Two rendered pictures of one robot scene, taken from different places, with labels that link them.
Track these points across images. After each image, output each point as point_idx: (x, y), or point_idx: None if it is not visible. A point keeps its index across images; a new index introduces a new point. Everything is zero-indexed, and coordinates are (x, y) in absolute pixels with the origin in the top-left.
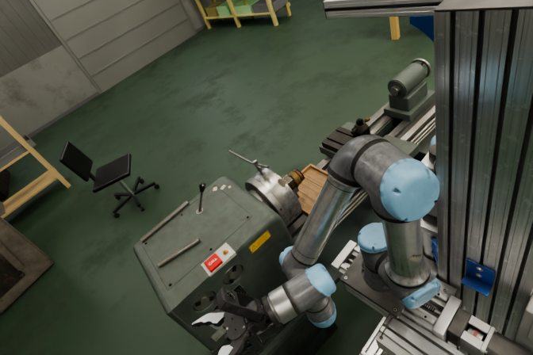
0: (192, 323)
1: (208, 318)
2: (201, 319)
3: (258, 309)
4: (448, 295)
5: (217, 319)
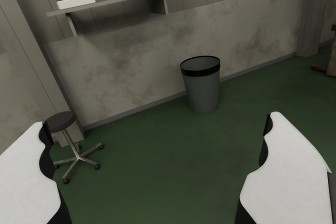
0: (276, 111)
1: (289, 156)
2: (283, 131)
3: None
4: None
5: (266, 209)
